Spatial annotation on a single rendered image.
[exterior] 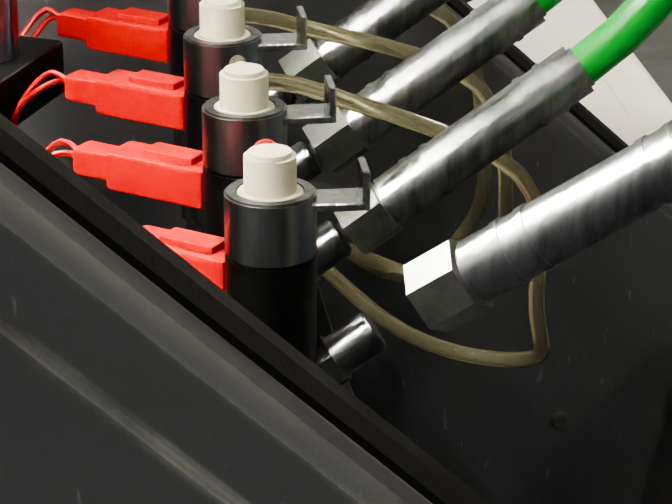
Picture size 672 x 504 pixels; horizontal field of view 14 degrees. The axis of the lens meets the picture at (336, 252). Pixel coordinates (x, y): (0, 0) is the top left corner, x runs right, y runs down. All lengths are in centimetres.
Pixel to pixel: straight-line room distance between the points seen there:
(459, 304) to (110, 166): 23
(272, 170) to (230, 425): 35
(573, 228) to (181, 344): 27
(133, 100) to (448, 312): 29
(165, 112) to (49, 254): 54
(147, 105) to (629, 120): 42
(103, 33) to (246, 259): 27
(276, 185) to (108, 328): 36
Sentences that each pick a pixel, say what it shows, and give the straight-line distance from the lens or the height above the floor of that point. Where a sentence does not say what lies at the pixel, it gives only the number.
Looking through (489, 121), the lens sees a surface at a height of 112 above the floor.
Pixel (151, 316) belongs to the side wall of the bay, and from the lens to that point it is 45.
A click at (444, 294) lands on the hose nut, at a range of 72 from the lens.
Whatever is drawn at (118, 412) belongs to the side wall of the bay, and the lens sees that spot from 45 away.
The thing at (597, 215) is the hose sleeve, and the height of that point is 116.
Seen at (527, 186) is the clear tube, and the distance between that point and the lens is 95.
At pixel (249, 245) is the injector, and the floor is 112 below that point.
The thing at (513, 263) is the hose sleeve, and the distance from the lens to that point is 71.
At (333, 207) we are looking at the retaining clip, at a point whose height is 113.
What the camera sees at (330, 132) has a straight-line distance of 97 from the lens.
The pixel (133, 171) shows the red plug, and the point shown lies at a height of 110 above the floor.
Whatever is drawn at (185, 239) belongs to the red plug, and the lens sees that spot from 83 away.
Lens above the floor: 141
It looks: 22 degrees down
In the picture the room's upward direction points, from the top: straight up
